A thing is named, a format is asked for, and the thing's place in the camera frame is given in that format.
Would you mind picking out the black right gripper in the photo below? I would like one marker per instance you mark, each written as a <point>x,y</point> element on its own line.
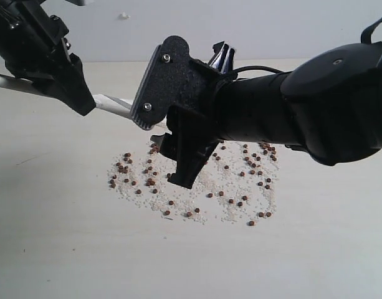
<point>173,80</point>

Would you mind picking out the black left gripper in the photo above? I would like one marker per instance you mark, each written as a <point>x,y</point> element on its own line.
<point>34,47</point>

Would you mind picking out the white wide paint brush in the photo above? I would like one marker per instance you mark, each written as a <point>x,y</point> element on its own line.
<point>107,103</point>

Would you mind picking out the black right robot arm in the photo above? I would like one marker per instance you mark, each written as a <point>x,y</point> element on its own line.
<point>329,107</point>

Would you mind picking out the scattered rice and brown pellets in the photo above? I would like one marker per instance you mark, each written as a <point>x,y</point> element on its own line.
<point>235,191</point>

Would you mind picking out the small white wall blob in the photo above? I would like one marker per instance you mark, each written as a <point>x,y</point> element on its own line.
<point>124,16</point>

